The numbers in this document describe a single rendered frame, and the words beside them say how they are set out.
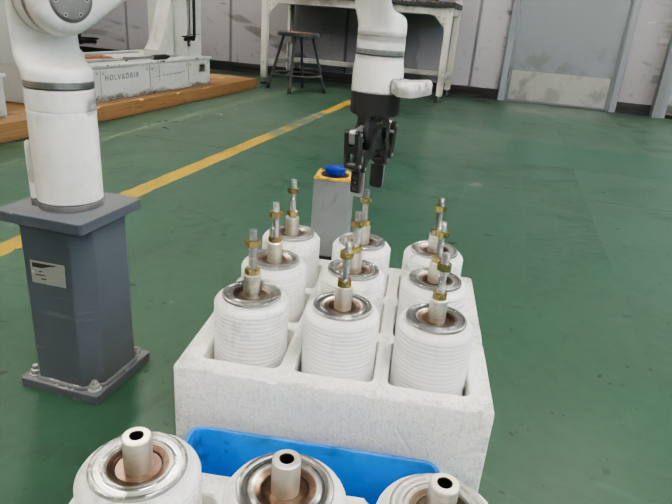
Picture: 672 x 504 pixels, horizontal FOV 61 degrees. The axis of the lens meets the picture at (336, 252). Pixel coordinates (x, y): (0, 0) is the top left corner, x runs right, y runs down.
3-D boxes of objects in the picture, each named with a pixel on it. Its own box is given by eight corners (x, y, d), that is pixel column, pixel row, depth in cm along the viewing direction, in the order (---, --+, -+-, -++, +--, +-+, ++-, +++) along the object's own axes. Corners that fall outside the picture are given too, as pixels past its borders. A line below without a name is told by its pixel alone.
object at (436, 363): (388, 407, 84) (402, 296, 77) (454, 421, 82) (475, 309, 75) (377, 452, 75) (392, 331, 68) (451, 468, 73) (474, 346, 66)
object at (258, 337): (278, 386, 87) (283, 277, 80) (288, 429, 78) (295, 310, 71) (213, 392, 84) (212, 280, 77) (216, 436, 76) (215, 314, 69)
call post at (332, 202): (303, 326, 118) (312, 178, 106) (310, 310, 124) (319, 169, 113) (338, 330, 117) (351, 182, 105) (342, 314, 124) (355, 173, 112)
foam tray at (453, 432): (176, 479, 77) (172, 365, 71) (256, 335, 113) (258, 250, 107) (470, 529, 73) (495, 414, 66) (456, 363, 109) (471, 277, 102)
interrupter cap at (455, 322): (409, 303, 76) (409, 298, 76) (467, 313, 75) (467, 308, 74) (401, 330, 69) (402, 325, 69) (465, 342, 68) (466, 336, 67)
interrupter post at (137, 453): (117, 477, 45) (113, 443, 43) (131, 456, 47) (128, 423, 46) (146, 482, 44) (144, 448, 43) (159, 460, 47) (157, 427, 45)
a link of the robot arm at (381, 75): (411, 100, 79) (416, 52, 76) (339, 90, 84) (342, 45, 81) (434, 95, 86) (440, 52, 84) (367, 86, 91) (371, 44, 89)
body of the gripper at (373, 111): (366, 81, 91) (361, 141, 94) (340, 85, 84) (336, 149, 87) (411, 87, 87) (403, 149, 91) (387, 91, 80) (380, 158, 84)
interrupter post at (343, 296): (346, 303, 75) (348, 280, 73) (355, 311, 73) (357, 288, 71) (329, 306, 74) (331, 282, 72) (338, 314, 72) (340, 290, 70)
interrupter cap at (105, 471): (66, 497, 42) (65, 490, 42) (116, 430, 49) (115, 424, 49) (165, 514, 42) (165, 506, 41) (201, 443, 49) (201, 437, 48)
